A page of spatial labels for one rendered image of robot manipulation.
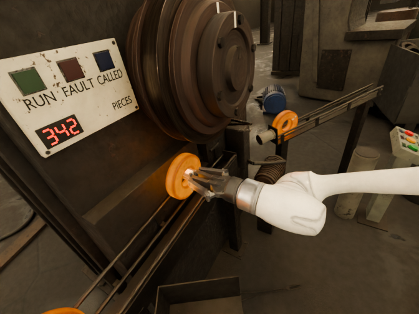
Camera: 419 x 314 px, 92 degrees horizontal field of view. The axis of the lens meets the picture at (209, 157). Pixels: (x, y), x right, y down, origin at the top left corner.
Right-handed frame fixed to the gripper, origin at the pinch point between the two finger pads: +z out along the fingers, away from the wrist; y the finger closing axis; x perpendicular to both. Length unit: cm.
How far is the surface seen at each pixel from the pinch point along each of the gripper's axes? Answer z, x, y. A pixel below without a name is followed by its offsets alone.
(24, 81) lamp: 11.6, 35.4, -22.5
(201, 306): -19.1, -22.5, -24.1
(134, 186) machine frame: 7.8, 2.4, -13.6
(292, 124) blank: -20, -14, 70
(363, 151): -58, -30, 83
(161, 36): -1.1, 38.8, 1.0
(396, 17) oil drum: -95, -3, 491
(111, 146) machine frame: 13.0, 14.5, -12.4
